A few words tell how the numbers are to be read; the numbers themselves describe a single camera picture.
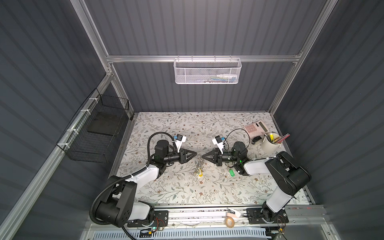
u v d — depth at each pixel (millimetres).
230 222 731
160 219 724
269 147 918
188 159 756
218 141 741
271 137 937
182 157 735
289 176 479
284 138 898
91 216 397
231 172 889
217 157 753
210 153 769
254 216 725
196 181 864
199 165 930
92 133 732
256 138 992
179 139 753
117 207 422
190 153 768
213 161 763
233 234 695
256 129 1081
